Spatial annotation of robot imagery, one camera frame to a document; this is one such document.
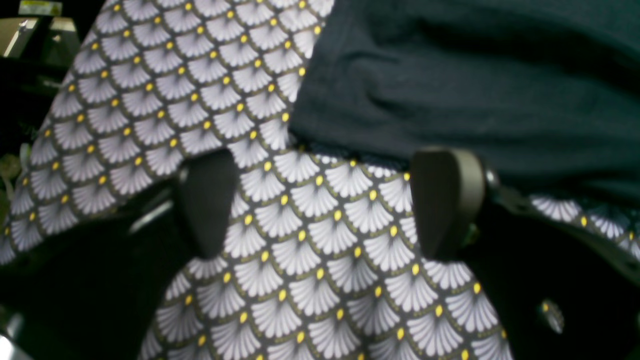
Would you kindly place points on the dark navy T-shirt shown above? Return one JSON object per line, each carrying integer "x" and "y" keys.
{"x": 546, "y": 91}

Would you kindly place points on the fan patterned tablecloth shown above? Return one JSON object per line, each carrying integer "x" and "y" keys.
{"x": 321, "y": 258}

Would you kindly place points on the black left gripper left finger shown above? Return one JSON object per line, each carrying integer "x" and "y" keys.
{"x": 91, "y": 292}

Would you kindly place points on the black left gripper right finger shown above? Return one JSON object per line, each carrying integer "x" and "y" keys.
{"x": 560, "y": 292}

